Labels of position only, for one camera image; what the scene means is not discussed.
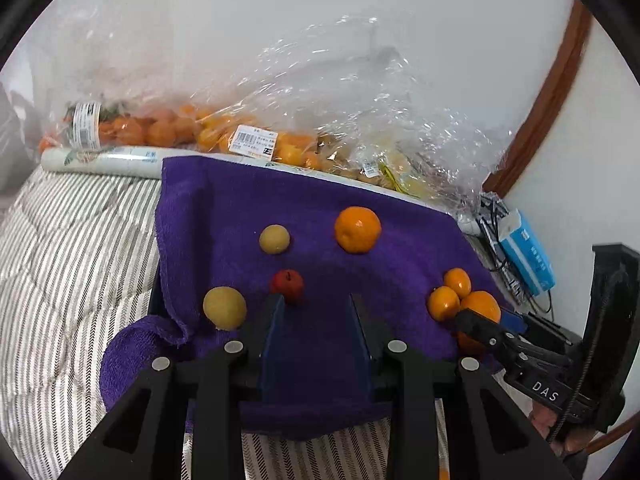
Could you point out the person's right hand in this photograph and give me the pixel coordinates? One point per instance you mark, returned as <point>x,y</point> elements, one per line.
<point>545,420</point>

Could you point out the clear bag of small oranges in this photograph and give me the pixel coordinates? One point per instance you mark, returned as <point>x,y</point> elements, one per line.
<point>260,140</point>

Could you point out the small red fruit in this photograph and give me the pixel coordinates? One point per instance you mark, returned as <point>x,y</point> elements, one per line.
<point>287,286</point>

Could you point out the brown wooden door frame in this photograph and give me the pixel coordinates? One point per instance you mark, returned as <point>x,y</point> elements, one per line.
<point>550,100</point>

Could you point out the striped grey white blanket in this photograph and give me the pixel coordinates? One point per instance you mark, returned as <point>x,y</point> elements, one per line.
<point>70,270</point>

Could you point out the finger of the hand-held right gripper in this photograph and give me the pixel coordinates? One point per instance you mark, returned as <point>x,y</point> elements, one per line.
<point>515,322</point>
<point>482,332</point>

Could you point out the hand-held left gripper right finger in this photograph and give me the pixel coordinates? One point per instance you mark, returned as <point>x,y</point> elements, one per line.
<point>359,350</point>

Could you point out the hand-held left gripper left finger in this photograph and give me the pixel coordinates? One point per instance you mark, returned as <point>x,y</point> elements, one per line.
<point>272,345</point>

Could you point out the large orange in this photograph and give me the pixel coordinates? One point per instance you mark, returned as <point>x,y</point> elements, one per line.
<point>357,229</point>

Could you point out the clear bag of yellow fruits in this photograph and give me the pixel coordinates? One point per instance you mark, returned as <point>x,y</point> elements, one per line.
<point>400,135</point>

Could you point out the blue tissue pack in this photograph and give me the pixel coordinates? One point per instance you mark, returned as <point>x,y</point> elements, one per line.
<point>527,255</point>

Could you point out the small mandarin orange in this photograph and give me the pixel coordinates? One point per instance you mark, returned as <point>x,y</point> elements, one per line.
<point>457,282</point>

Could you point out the white paper roll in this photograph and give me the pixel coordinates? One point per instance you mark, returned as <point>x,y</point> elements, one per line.
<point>100,160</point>

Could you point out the purple towel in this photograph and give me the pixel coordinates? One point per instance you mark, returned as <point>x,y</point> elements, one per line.
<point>310,280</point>

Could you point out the yellow round fruit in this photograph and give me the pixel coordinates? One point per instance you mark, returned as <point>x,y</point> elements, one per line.
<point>224,307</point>
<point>274,238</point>

